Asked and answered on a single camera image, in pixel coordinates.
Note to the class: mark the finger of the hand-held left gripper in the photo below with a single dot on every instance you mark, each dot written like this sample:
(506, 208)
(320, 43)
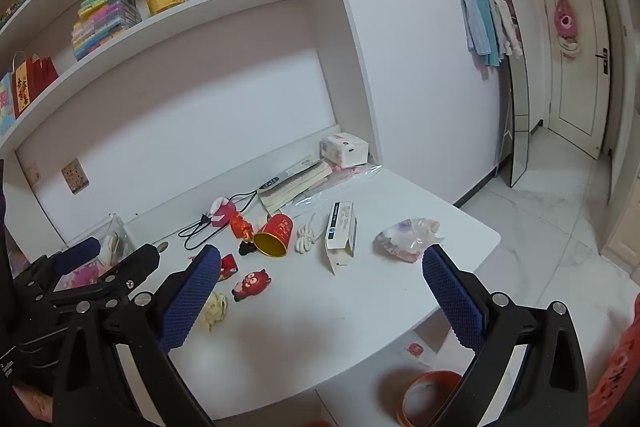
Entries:
(77, 253)
(140, 261)

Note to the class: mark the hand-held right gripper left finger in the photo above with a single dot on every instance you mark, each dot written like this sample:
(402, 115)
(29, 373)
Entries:
(187, 307)

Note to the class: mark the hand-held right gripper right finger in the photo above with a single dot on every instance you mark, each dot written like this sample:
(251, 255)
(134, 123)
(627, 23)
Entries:
(452, 304)

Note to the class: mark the orange bin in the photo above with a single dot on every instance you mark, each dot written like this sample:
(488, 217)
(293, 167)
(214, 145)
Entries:
(435, 379)

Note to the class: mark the pastel wrapper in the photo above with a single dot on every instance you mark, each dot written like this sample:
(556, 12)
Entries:
(407, 239)

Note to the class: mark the white carton box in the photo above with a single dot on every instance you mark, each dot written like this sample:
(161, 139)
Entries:
(340, 227)

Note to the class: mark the person's left hand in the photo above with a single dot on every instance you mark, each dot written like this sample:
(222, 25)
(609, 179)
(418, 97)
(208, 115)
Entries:
(32, 402)

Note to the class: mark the cream crumpled tissue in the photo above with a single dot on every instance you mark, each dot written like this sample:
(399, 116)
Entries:
(215, 311)

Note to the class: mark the clear acrylic box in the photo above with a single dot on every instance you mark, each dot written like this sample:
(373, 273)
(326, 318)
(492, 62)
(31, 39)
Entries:
(119, 232)

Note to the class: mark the small red packet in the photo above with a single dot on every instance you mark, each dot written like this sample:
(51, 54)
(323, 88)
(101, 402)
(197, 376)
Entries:
(229, 266)

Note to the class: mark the red round sticker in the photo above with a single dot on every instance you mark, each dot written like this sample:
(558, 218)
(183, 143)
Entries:
(414, 349)

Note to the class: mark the red pig toy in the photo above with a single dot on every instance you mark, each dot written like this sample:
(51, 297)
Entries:
(252, 284)

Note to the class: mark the small black object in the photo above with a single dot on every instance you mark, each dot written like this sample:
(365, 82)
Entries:
(246, 248)

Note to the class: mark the red foil wrapper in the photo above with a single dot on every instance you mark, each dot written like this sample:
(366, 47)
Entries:
(241, 226)

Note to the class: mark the white desk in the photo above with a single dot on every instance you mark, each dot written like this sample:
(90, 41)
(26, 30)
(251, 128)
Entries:
(300, 332)

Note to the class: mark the red paper cup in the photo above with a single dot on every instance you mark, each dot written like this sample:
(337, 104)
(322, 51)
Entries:
(277, 232)

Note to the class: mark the white handheld device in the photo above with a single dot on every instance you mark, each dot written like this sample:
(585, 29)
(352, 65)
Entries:
(280, 177)

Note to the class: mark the clear plastic bag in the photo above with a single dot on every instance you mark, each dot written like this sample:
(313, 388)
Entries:
(357, 174)

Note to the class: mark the patterned paper bag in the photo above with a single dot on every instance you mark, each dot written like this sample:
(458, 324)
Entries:
(6, 107)

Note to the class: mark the stack of books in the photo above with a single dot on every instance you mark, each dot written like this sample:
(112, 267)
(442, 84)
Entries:
(300, 187)

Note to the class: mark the red printed blanket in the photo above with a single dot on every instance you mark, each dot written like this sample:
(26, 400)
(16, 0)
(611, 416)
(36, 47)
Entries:
(615, 367)

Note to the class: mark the beige and red gift bag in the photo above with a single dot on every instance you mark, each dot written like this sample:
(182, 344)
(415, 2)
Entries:
(24, 87)

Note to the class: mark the white tissue box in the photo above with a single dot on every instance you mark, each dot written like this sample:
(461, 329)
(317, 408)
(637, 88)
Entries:
(345, 149)

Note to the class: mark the standing mirror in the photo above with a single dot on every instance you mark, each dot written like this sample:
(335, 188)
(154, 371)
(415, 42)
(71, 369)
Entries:
(517, 97)

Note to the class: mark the stack of colourful boxes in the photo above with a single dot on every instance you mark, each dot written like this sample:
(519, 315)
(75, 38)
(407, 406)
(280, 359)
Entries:
(105, 19)

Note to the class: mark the white door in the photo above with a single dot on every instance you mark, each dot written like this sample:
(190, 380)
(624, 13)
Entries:
(575, 97)

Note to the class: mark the white hanging garment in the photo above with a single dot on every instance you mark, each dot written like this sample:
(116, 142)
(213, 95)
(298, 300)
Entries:
(507, 29)

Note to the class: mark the blue hanging garment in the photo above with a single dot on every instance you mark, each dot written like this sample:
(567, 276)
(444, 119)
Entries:
(477, 24)

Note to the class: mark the pink plush toy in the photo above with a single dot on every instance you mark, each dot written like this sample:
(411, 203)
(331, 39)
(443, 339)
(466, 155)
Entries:
(566, 24)

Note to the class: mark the wooden colour wall socket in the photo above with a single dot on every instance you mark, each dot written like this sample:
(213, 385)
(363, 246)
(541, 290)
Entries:
(33, 173)
(75, 177)

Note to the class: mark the white wall shelf unit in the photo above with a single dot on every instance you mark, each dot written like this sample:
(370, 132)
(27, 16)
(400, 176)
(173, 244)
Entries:
(150, 39)

